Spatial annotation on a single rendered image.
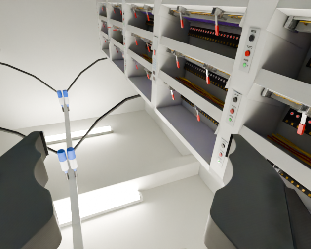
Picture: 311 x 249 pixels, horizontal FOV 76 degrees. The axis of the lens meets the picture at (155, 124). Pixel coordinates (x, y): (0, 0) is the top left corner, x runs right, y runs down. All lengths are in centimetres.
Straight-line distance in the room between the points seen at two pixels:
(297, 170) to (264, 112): 23
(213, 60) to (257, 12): 23
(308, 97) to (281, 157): 18
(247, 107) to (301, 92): 17
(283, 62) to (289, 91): 15
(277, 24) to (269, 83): 15
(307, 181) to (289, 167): 5
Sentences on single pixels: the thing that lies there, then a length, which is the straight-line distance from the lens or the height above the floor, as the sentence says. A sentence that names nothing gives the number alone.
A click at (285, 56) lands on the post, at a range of 74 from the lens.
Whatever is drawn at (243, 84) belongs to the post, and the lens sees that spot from 71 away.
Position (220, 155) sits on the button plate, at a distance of 84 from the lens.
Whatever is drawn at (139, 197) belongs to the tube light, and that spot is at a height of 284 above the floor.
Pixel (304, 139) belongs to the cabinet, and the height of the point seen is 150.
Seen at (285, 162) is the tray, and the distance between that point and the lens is 67.
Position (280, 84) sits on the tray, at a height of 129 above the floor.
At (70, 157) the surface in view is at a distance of 184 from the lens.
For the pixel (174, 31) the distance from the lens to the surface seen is 127.
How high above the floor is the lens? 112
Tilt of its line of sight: 31 degrees up
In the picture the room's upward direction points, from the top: 177 degrees counter-clockwise
